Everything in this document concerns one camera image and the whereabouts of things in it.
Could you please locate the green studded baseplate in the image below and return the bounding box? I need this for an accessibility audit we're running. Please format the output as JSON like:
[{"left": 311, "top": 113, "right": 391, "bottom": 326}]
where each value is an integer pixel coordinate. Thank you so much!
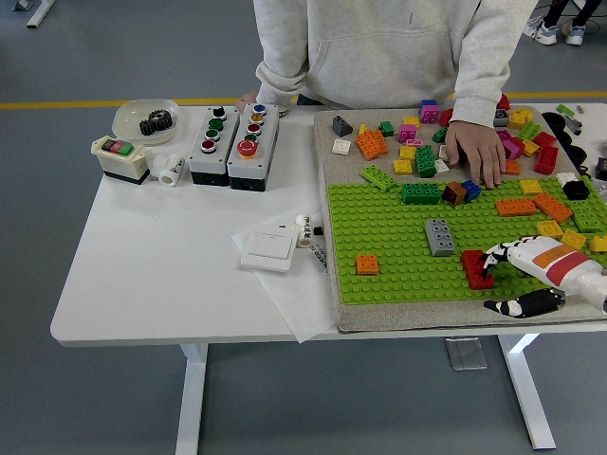
[{"left": 326, "top": 177, "right": 607, "bottom": 304}]

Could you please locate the lime green plate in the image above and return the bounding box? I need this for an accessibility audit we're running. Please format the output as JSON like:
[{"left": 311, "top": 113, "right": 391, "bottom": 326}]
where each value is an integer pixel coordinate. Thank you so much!
[{"left": 571, "top": 198, "right": 607, "bottom": 234}]

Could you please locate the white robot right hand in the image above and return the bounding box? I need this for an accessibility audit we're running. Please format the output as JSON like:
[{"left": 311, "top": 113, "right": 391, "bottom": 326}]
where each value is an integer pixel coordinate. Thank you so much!
[{"left": 477, "top": 235, "right": 607, "bottom": 319}]

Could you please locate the person's left hand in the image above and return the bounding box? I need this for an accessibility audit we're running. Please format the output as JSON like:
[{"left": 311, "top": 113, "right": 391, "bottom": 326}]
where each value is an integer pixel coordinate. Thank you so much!
[{"left": 444, "top": 120, "right": 507, "bottom": 188}]

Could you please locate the dark green two-by-four brick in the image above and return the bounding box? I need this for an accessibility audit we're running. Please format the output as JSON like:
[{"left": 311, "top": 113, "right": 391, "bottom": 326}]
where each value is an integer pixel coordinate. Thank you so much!
[{"left": 400, "top": 182, "right": 445, "bottom": 206}]

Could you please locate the white table foot frame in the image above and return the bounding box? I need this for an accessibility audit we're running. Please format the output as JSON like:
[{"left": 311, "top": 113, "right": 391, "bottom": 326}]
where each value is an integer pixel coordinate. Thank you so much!
[{"left": 12, "top": 0, "right": 59, "bottom": 28}]

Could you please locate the black cup tray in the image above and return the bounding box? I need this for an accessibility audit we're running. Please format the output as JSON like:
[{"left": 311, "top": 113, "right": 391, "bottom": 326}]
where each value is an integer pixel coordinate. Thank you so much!
[{"left": 542, "top": 111, "right": 590, "bottom": 163}]

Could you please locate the white table leg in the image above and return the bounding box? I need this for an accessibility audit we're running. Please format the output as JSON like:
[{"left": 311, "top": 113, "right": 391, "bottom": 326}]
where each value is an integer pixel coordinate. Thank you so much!
[
  {"left": 174, "top": 341, "right": 210, "bottom": 451},
  {"left": 497, "top": 331, "right": 559, "bottom": 450}
]

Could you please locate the white bowl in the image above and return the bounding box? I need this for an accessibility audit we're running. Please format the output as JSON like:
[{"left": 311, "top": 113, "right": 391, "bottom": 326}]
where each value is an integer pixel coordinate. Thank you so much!
[{"left": 111, "top": 98, "right": 182, "bottom": 146}]

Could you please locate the yellow two-by-four brick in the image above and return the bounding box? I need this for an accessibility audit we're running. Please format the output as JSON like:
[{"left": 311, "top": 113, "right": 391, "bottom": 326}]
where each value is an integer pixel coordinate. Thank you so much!
[{"left": 507, "top": 107, "right": 535, "bottom": 130}]

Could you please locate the blue two-by-two brick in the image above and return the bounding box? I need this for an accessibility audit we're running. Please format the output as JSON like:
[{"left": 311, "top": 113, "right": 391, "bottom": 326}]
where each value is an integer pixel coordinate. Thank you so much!
[{"left": 460, "top": 178, "right": 483, "bottom": 203}]

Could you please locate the white wall switch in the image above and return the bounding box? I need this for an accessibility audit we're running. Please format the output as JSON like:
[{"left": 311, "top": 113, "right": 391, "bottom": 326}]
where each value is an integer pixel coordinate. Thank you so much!
[{"left": 239, "top": 226, "right": 298, "bottom": 275}]

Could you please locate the white pipe tee fitting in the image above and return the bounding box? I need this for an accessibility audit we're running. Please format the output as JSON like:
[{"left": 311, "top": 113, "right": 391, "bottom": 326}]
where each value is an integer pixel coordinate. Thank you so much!
[{"left": 146, "top": 152, "right": 186, "bottom": 187}]

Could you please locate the dark green tall brick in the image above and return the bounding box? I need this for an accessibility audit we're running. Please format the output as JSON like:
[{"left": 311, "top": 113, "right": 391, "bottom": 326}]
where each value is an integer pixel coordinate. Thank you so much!
[{"left": 415, "top": 144, "right": 437, "bottom": 178}]

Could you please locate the person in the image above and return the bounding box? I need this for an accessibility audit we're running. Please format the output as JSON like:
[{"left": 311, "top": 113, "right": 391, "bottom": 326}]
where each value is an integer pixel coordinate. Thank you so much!
[
  {"left": 234, "top": 0, "right": 540, "bottom": 188},
  {"left": 525, "top": 0, "right": 603, "bottom": 46}
]

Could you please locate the grey emergency-stop control box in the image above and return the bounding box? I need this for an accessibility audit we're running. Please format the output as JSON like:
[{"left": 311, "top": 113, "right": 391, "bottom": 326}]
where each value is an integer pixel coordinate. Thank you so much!
[{"left": 227, "top": 101, "right": 281, "bottom": 192}]

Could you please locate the white table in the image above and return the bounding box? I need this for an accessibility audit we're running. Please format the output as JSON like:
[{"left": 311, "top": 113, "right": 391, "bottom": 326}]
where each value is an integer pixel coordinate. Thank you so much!
[{"left": 49, "top": 101, "right": 607, "bottom": 451}]

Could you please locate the lime green two-by-four brick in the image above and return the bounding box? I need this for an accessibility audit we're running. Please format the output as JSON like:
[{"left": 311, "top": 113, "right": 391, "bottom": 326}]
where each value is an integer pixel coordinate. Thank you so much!
[{"left": 359, "top": 165, "right": 398, "bottom": 192}]

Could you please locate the black round brick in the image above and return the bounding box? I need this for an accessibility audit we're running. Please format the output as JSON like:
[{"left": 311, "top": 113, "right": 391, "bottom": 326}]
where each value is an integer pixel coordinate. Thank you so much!
[{"left": 562, "top": 178, "right": 592, "bottom": 201}]

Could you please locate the black metal gear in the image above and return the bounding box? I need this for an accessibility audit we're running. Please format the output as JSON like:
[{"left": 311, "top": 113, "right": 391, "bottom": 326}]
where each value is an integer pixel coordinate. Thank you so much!
[
  {"left": 151, "top": 108, "right": 175, "bottom": 133},
  {"left": 138, "top": 113, "right": 165, "bottom": 138}
]

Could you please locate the small white labelled tube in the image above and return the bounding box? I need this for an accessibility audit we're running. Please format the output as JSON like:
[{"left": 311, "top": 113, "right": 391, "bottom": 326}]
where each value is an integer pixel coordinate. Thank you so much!
[{"left": 295, "top": 213, "right": 317, "bottom": 249}]

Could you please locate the cream red-green switch box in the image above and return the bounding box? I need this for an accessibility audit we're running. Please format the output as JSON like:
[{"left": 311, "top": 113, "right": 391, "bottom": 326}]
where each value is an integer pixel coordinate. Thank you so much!
[{"left": 90, "top": 134, "right": 148, "bottom": 187}]

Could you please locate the silver floor plate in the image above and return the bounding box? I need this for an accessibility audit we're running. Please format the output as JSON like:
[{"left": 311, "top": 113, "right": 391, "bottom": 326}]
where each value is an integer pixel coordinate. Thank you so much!
[{"left": 445, "top": 336, "right": 488, "bottom": 371}]

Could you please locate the white paper sheet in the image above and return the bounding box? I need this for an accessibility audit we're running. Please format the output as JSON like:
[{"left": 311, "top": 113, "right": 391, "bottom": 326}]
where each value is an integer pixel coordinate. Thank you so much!
[{"left": 230, "top": 222, "right": 342, "bottom": 343}]

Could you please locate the grey-brown mat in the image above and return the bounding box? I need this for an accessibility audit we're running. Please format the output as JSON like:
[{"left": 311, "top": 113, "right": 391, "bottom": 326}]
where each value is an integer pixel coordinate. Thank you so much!
[{"left": 312, "top": 102, "right": 607, "bottom": 333}]

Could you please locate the grey four-button control box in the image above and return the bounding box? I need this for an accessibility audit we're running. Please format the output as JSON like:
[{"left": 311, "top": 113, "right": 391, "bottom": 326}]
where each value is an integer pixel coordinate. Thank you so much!
[{"left": 188, "top": 105, "right": 241, "bottom": 186}]

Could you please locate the brown two-by-two brick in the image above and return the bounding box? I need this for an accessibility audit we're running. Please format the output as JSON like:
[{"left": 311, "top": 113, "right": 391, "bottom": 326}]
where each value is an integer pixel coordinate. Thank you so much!
[{"left": 441, "top": 181, "right": 469, "bottom": 209}]

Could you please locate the red two-by-four brick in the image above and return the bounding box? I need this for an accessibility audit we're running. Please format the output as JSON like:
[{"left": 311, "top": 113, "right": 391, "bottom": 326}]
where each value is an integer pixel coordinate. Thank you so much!
[
  {"left": 460, "top": 249, "right": 497, "bottom": 291},
  {"left": 534, "top": 144, "right": 561, "bottom": 175}
]

